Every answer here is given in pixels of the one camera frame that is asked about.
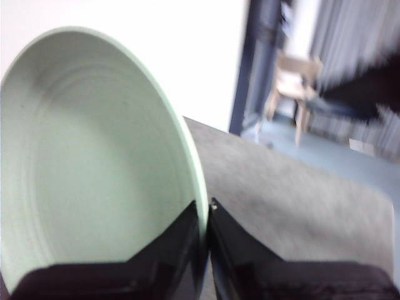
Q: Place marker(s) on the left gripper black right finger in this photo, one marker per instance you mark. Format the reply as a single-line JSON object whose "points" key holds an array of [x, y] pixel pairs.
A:
{"points": [[265, 281]]}

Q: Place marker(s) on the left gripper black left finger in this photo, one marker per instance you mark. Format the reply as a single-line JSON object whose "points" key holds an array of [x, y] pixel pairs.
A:
{"points": [[140, 281]]}

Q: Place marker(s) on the pale green round plate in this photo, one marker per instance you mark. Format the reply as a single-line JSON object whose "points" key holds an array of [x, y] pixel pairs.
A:
{"points": [[93, 140]]}

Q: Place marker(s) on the small white floor box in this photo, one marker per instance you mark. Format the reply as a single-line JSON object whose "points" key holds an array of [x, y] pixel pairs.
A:
{"points": [[361, 146]]}

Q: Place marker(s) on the pale wooden chair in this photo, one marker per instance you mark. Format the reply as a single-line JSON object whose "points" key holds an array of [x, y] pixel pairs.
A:
{"points": [[297, 87]]}

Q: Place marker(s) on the dark grey pillar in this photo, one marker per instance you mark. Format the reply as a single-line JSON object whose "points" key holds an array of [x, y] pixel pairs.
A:
{"points": [[247, 62]]}

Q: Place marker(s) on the grey pleated curtain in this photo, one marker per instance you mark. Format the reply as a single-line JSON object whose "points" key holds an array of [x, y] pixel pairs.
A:
{"points": [[343, 31]]}

